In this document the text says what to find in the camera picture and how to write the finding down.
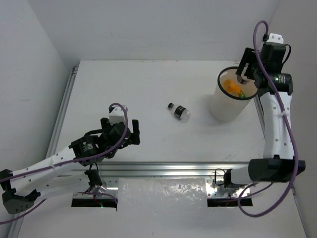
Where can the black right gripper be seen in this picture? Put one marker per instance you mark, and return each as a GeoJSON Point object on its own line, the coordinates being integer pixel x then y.
{"type": "Point", "coordinates": [249, 57]}

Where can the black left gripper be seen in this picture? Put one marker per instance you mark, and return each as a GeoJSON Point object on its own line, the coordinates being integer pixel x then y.
{"type": "Point", "coordinates": [129, 137]}

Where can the orange juice bottle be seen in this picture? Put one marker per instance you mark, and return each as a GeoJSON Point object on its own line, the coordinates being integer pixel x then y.
{"type": "Point", "coordinates": [230, 87]}

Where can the clear bottle black cap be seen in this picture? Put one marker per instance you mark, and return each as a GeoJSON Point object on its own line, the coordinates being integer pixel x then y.
{"type": "Point", "coordinates": [241, 80]}

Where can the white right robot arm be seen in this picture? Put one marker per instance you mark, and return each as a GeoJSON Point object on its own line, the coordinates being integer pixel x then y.
{"type": "Point", "coordinates": [280, 161]}

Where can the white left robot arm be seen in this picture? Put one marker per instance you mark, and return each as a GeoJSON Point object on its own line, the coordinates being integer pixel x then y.
{"type": "Point", "coordinates": [69, 170]}

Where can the white bin with black rim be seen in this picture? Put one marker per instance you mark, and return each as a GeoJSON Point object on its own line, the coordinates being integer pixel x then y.
{"type": "Point", "coordinates": [227, 107]}

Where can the clear bottle with black label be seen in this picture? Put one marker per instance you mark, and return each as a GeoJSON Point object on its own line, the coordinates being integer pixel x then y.
{"type": "Point", "coordinates": [179, 112]}

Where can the white foam sheet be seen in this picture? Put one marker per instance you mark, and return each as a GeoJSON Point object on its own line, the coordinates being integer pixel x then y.
{"type": "Point", "coordinates": [161, 208]}

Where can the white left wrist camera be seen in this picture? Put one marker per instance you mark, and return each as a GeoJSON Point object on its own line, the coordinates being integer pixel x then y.
{"type": "Point", "coordinates": [116, 115]}

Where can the aluminium frame rail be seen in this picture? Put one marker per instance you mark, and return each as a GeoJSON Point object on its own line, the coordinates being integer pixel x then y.
{"type": "Point", "coordinates": [201, 147]}

